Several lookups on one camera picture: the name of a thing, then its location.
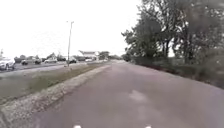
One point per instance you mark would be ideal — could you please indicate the distant trees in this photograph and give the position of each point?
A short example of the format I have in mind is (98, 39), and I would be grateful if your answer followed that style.
(104, 55)

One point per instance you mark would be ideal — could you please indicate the white building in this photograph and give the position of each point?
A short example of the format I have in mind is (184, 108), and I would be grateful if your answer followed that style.
(89, 55)

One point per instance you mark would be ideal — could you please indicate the dark vehicle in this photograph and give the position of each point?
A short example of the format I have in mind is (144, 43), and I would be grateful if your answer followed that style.
(72, 60)
(38, 61)
(24, 62)

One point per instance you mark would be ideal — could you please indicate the grey asphalt road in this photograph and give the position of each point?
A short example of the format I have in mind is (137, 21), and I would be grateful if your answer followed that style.
(133, 100)

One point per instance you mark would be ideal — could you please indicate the street light pole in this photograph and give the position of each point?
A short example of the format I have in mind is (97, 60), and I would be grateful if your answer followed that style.
(69, 43)

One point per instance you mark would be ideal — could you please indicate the pale vehicle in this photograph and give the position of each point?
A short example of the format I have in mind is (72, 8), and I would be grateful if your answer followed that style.
(50, 60)

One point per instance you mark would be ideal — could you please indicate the grass strip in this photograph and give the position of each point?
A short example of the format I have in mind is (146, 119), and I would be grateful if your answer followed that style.
(43, 80)

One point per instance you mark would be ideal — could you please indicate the robot's own part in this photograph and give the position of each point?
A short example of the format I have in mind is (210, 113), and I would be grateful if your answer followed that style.
(77, 126)

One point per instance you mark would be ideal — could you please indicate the row of trees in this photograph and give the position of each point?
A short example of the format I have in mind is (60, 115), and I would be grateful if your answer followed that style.
(186, 26)

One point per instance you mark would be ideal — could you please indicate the grass verge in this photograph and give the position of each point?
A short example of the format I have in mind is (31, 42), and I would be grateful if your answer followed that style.
(200, 71)

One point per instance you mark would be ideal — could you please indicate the pale gravel strip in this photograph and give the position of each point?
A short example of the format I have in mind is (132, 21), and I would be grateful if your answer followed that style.
(26, 107)

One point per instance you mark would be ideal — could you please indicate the white vehicle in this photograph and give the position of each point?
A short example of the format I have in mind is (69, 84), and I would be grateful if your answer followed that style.
(6, 63)

